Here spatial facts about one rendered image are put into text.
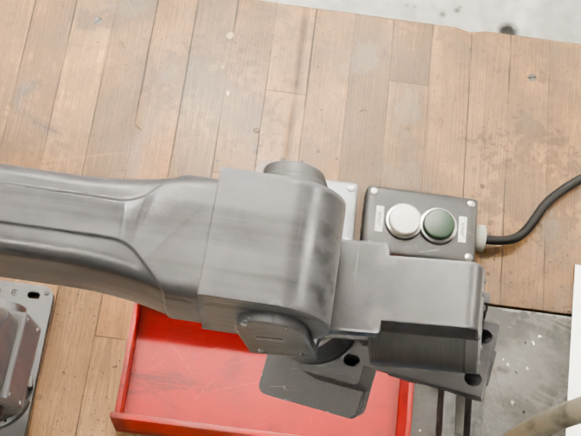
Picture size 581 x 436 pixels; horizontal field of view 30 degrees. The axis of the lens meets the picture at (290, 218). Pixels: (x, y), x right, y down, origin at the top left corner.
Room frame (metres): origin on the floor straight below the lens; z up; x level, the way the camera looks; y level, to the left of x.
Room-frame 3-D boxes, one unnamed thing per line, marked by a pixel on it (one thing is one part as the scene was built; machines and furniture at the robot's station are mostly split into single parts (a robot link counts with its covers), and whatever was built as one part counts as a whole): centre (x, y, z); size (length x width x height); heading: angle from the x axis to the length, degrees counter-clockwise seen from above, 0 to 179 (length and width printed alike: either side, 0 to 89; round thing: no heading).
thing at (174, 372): (0.23, 0.00, 0.93); 0.25 x 0.12 x 0.06; 93
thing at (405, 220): (0.40, -0.10, 0.93); 0.03 x 0.03 x 0.02
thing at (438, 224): (0.40, -0.14, 0.93); 0.03 x 0.03 x 0.02
